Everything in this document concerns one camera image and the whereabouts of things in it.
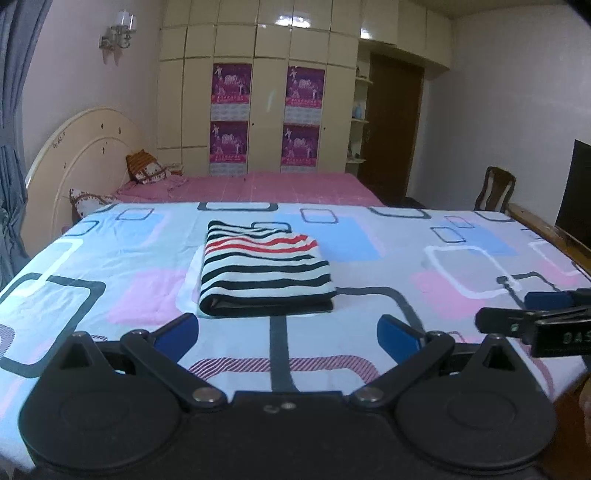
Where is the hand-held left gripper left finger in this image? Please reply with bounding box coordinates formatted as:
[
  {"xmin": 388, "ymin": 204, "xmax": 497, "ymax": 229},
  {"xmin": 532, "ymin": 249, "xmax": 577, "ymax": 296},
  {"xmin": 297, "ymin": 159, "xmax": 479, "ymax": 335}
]
[{"xmin": 44, "ymin": 313, "xmax": 228, "ymax": 413}]

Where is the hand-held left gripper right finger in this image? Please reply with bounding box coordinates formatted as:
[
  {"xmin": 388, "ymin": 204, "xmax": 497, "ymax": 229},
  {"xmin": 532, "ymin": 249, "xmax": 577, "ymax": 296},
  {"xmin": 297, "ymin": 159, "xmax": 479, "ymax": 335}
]
[{"xmin": 350, "ymin": 315, "xmax": 532, "ymax": 411}]

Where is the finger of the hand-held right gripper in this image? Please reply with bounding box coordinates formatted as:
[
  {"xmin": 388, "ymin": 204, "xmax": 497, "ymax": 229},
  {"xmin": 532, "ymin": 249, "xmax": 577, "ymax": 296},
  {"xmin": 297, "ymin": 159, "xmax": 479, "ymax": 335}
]
[
  {"xmin": 525, "ymin": 288, "xmax": 591, "ymax": 315},
  {"xmin": 475, "ymin": 308, "xmax": 539, "ymax": 345}
]

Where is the black white red striped shirt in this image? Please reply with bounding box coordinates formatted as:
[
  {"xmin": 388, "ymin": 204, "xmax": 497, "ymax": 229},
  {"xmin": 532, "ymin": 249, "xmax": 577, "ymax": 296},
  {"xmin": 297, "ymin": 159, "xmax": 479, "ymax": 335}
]
[{"xmin": 198, "ymin": 220, "xmax": 338, "ymax": 318}]

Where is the printed bed sheet with rectangles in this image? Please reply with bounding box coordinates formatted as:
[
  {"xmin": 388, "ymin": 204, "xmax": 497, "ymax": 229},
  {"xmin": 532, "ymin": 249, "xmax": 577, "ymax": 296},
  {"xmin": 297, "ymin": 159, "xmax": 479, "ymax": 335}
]
[{"xmin": 0, "ymin": 201, "xmax": 591, "ymax": 462}]

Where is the black television screen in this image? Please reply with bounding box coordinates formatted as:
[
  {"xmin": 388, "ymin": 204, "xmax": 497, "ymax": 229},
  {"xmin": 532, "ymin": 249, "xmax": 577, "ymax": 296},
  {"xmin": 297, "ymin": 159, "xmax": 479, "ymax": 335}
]
[{"xmin": 554, "ymin": 138, "xmax": 591, "ymax": 254}]

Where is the wooden chair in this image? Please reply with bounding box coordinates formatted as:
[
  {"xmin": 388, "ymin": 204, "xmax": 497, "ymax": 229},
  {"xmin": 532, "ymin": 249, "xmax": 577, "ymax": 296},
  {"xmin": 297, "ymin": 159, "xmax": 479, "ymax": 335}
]
[{"xmin": 474, "ymin": 166, "xmax": 517, "ymax": 213}]

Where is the brown edged white pillow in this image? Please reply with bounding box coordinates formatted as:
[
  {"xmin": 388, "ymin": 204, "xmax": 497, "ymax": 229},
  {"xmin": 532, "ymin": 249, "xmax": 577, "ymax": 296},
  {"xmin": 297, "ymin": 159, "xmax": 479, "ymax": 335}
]
[{"xmin": 69, "ymin": 188, "xmax": 119, "ymax": 217}]

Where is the brown patterned pillow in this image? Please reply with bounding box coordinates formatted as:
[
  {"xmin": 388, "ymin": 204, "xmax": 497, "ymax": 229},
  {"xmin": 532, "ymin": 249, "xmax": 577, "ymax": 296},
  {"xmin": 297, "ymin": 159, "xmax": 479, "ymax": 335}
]
[{"xmin": 126, "ymin": 148, "xmax": 173, "ymax": 185}]

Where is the pink bed sheet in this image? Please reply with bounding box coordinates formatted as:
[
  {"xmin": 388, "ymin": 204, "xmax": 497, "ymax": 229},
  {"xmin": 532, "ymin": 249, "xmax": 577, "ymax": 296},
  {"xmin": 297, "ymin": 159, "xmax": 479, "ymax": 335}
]
[{"xmin": 113, "ymin": 172, "xmax": 385, "ymax": 206}]

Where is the brown wooden door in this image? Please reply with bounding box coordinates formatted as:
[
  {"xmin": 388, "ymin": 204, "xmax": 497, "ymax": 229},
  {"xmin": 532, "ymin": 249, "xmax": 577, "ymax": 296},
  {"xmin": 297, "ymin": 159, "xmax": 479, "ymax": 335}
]
[{"xmin": 358, "ymin": 52, "xmax": 426, "ymax": 207}]

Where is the cream round headboard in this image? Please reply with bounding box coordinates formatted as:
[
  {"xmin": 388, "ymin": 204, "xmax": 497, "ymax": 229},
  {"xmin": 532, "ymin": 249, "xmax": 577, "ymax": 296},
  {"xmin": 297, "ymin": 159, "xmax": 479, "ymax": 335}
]
[{"xmin": 24, "ymin": 107, "xmax": 145, "ymax": 241}]

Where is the cream corner shelf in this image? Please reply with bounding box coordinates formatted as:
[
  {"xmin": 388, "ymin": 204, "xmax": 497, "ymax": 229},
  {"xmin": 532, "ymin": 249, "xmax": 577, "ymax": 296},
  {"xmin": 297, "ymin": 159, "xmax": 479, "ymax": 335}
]
[{"xmin": 345, "ymin": 64, "xmax": 375, "ymax": 165}]

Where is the grey curtain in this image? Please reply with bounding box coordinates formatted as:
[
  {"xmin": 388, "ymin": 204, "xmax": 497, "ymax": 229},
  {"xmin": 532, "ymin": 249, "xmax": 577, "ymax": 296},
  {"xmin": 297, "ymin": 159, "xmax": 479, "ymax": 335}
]
[{"xmin": 0, "ymin": 0, "xmax": 52, "ymax": 283}]

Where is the cream wardrobe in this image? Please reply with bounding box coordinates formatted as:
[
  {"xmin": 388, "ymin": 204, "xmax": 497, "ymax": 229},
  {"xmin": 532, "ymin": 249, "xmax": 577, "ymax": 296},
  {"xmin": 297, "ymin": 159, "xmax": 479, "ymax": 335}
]
[{"xmin": 156, "ymin": 0, "xmax": 453, "ymax": 178}]

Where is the wooden bed frame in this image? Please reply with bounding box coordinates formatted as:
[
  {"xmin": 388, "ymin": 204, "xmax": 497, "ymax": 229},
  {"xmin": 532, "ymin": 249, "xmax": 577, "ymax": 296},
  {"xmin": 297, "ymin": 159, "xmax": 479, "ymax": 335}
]
[{"xmin": 508, "ymin": 202, "xmax": 591, "ymax": 280}]

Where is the purple wall poster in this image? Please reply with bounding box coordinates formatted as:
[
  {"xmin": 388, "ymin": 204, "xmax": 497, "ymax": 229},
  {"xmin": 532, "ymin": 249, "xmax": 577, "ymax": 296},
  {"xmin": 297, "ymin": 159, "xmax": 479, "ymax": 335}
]
[
  {"xmin": 285, "ymin": 65, "xmax": 324, "ymax": 108},
  {"xmin": 281, "ymin": 124, "xmax": 320, "ymax": 167},
  {"xmin": 211, "ymin": 63, "xmax": 253, "ymax": 104},
  {"xmin": 209, "ymin": 121, "xmax": 250, "ymax": 163}
]

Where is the wall lamp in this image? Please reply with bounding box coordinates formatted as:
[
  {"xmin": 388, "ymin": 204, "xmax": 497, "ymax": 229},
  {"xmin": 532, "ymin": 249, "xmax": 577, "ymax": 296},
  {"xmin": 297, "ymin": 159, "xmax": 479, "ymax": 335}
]
[{"xmin": 98, "ymin": 10, "xmax": 138, "ymax": 49}]

